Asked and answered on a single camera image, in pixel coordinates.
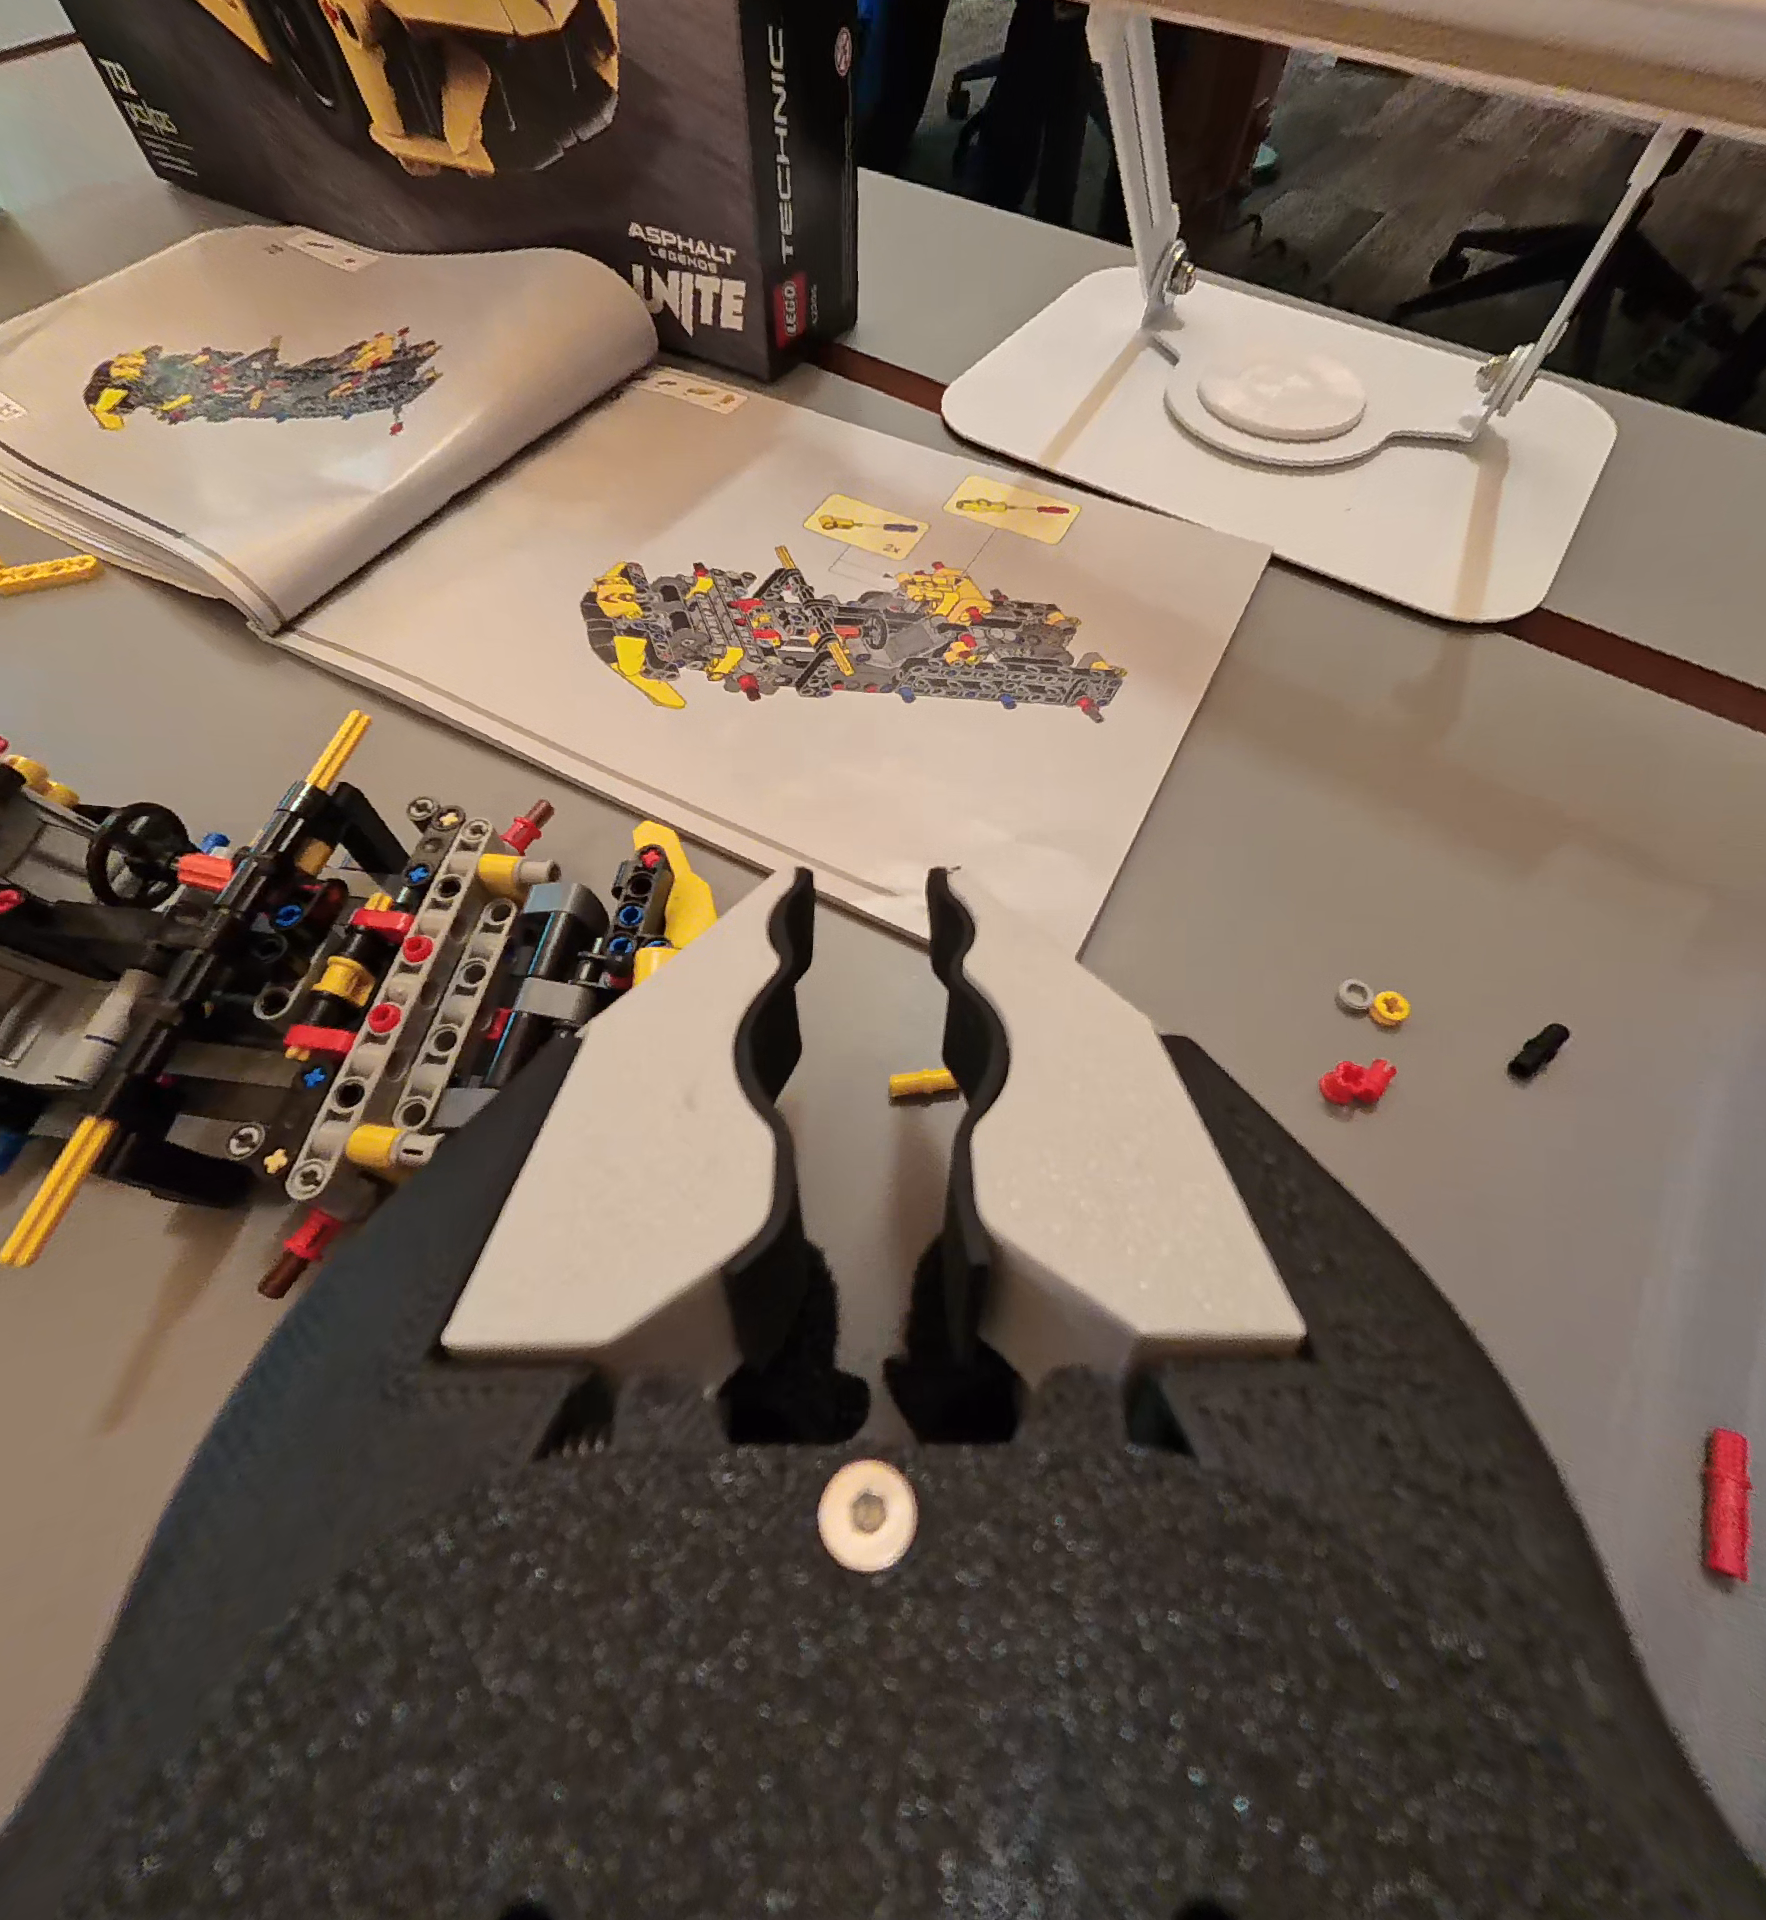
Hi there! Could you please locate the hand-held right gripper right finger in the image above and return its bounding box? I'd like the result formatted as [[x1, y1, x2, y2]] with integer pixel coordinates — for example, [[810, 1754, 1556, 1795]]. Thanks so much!
[[926, 864, 1309, 1374]]

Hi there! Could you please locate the red lego axle pin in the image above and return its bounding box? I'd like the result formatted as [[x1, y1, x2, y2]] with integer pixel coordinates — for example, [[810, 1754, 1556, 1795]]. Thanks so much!
[[1703, 1426, 1755, 1584]]

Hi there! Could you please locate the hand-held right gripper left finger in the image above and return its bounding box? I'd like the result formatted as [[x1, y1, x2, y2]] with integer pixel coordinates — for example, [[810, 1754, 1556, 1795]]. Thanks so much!
[[439, 864, 821, 1388]]

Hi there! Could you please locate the dark lego set box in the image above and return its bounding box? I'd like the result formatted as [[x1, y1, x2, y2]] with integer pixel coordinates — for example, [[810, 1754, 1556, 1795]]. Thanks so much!
[[54, 0, 864, 387]]

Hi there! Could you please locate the white metal stand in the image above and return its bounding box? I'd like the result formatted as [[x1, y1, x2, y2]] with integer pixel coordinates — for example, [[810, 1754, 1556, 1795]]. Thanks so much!
[[940, 0, 1697, 625]]

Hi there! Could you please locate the black yellow lego car chassis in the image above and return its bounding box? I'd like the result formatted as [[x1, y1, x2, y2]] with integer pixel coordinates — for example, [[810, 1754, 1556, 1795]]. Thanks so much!
[[0, 709, 721, 1303]]

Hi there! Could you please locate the lego instruction booklet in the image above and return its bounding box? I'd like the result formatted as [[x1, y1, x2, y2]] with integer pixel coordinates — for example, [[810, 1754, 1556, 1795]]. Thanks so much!
[[0, 224, 1275, 956]]

